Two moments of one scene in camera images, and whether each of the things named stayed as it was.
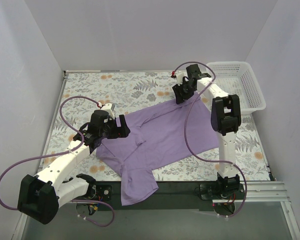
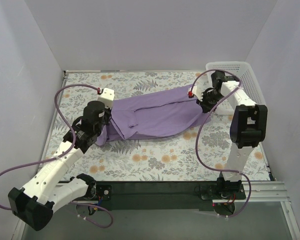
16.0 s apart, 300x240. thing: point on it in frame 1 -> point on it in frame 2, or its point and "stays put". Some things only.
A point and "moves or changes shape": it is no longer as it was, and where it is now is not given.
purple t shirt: (157, 135) moves or changes shape
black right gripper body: (182, 91) -> (205, 103)
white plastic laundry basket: (237, 78) stays put
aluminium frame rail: (263, 192) stays put
